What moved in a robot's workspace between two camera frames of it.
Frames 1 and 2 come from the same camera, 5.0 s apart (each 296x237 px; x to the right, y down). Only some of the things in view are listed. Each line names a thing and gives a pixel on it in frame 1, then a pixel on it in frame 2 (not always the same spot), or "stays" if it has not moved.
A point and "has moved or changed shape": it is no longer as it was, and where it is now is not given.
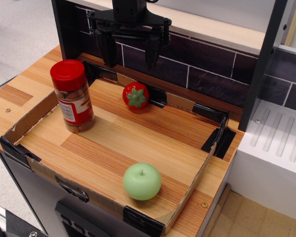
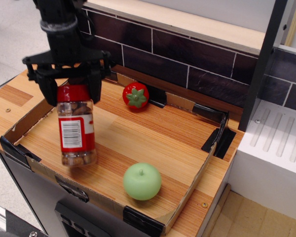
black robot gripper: [132, 12] -> [67, 60]
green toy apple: [142, 181] stays
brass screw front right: [204, 205] stays
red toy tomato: [135, 95] stays
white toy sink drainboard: [270, 165] stays
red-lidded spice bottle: [68, 77] has moved or changed shape
